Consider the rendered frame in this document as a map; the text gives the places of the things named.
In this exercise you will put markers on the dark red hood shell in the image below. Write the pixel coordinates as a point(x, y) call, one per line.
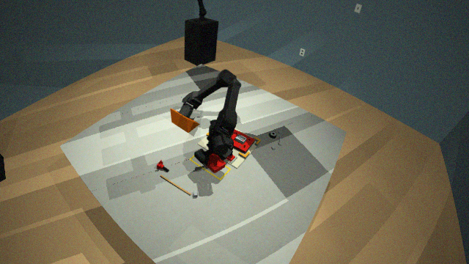
point(215, 163)

